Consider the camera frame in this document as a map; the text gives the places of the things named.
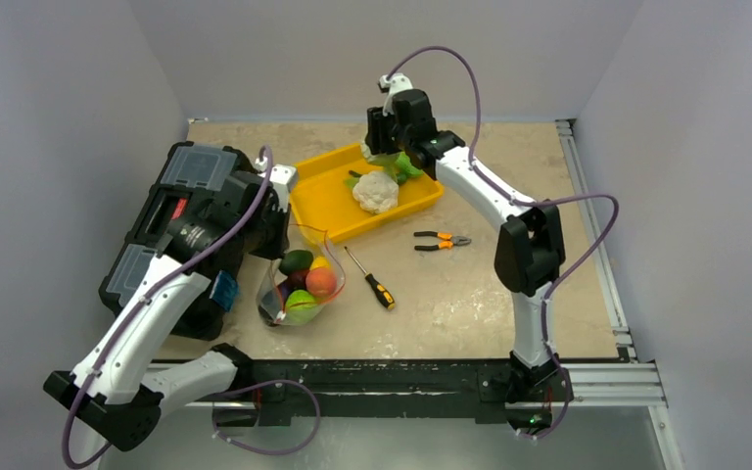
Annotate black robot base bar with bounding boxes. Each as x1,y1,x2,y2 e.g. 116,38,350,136
191,356,575,430

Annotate clear orange zip bag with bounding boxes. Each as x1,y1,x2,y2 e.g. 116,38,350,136
257,223,346,327

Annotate aluminium frame rail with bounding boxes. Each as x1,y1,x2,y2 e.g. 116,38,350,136
554,118,685,470

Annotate yellow black screwdriver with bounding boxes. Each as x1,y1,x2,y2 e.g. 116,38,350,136
344,246,396,310

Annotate yellow plastic bin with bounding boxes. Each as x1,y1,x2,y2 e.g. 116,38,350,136
290,143,445,243

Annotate dark green toy avocado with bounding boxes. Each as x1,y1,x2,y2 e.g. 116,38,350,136
278,249,314,276

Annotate dark red toy fruit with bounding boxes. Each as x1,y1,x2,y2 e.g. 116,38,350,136
286,268,309,290

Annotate white toy cauliflower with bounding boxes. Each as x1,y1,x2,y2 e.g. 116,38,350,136
345,170,400,214

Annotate green toy cabbage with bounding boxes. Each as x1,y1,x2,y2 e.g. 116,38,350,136
360,142,399,168

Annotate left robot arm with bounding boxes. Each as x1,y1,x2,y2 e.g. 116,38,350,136
43,164,298,469

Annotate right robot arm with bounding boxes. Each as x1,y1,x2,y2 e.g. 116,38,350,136
364,88,566,402

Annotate black plastic toolbox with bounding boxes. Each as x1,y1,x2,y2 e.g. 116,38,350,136
98,141,258,341

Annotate orange black pliers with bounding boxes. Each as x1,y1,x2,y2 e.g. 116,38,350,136
413,230,472,252

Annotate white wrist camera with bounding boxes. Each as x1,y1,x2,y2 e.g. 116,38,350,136
378,72,413,116
270,164,299,211

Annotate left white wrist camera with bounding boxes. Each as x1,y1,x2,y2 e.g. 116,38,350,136
270,164,299,211

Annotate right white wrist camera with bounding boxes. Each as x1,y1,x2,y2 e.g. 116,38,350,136
378,72,413,116

